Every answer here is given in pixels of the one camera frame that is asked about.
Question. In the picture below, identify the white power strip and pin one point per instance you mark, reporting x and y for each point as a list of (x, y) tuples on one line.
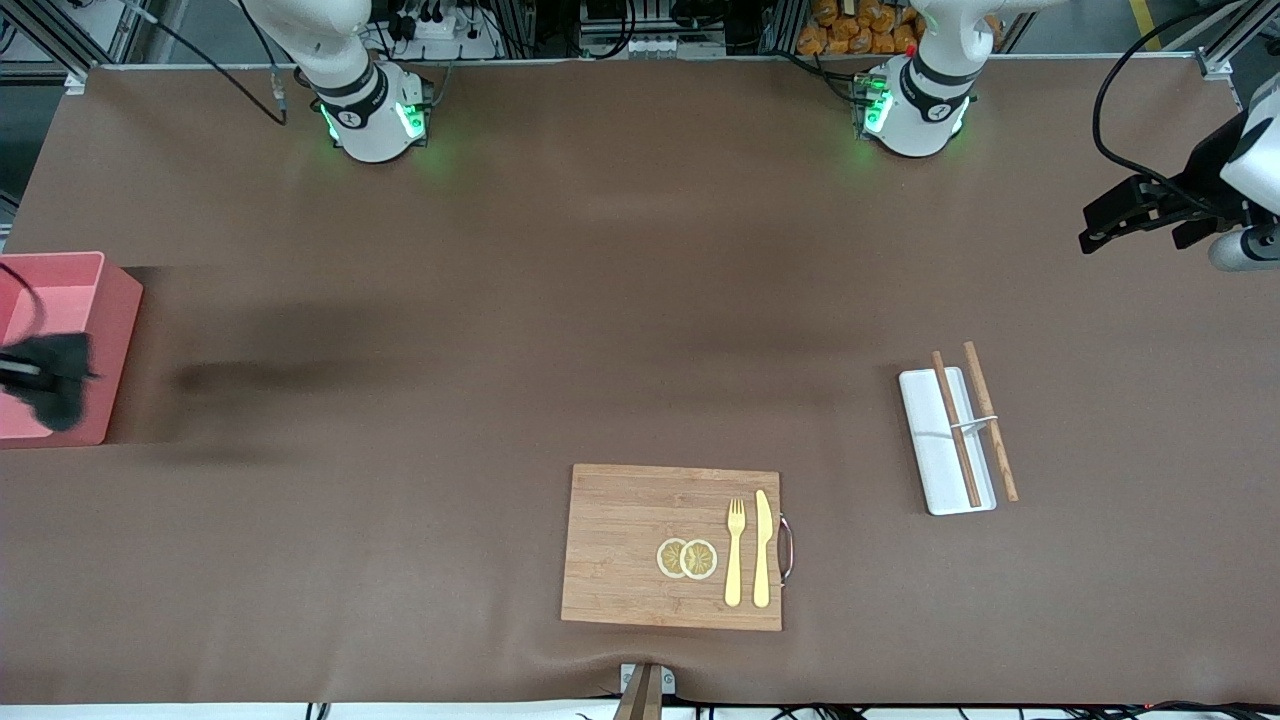
[(440, 30)]

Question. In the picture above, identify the dark grey microfibre cloth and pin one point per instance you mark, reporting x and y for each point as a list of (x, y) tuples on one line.
[(60, 390)]

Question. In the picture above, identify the wooden rod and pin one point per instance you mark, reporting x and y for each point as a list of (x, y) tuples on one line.
[(980, 380), (945, 390)]

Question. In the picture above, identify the orange snack bags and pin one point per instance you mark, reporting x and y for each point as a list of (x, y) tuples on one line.
[(850, 30)]

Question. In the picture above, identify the white rectangular tray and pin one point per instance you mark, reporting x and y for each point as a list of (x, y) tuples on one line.
[(925, 450)]

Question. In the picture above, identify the lemon slice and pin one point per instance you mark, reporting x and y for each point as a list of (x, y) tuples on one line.
[(668, 558), (699, 559)]

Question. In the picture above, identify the yellow plastic knife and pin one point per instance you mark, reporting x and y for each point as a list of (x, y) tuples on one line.
[(762, 550)]

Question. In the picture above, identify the aluminium frame post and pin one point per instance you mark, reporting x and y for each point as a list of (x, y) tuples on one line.
[(50, 40), (1215, 65)]

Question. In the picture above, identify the pink plastic bin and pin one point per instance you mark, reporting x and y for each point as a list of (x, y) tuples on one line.
[(110, 330)]

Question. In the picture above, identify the brown table mat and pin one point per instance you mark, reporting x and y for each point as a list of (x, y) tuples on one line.
[(600, 300)]

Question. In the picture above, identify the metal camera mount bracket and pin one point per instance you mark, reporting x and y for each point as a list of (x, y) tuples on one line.
[(645, 695)]

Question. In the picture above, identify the yellow plastic fork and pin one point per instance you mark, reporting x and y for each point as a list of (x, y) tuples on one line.
[(734, 570)]

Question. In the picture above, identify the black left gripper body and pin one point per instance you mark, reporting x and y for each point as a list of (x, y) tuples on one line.
[(1206, 170)]

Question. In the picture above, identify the bamboo cutting board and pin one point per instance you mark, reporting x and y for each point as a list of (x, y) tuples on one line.
[(620, 540)]

